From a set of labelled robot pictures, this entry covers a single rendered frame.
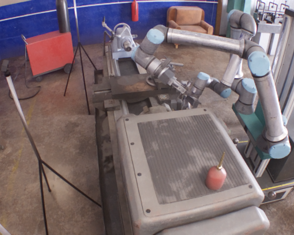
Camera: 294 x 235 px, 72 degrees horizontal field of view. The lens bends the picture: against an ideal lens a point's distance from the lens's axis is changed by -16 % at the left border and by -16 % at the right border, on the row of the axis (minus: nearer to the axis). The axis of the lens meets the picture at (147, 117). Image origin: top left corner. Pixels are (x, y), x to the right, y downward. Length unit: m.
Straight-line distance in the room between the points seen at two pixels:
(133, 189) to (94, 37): 5.30
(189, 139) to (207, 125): 0.13
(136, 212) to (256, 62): 0.89
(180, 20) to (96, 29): 2.00
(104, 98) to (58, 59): 2.59
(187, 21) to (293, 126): 4.19
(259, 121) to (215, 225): 1.39
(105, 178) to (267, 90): 1.43
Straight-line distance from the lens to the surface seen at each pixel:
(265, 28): 5.99
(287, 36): 1.85
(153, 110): 1.33
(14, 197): 2.72
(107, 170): 2.09
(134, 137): 0.98
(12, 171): 2.97
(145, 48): 1.26
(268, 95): 1.33
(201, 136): 1.01
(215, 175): 0.78
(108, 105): 1.98
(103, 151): 2.25
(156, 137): 0.98
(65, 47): 4.49
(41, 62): 4.48
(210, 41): 1.34
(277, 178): 2.32
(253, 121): 2.05
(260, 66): 1.23
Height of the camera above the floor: 2.01
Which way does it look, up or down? 38 degrees down
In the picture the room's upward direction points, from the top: straight up
